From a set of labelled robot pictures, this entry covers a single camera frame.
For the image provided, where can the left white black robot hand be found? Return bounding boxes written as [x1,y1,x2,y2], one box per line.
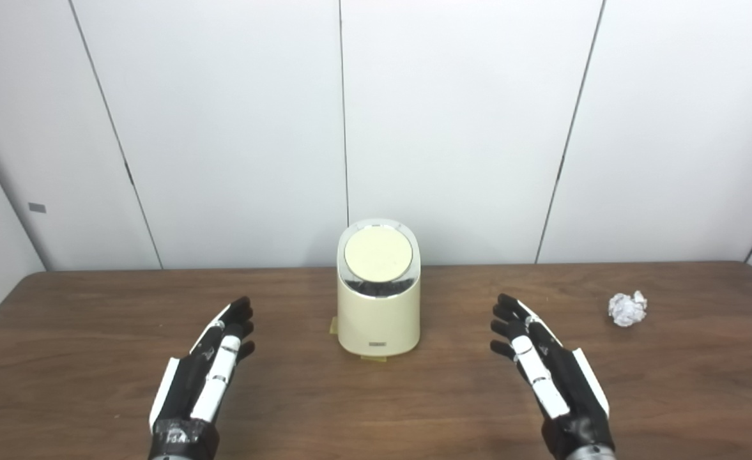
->
[149,296,256,460]

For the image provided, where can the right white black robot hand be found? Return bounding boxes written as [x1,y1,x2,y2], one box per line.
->
[490,293,617,459]

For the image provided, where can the white paper ball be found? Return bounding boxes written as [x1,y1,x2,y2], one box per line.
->
[608,290,648,328]

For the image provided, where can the cream-colored bin with lid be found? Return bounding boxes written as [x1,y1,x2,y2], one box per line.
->
[337,218,422,357]

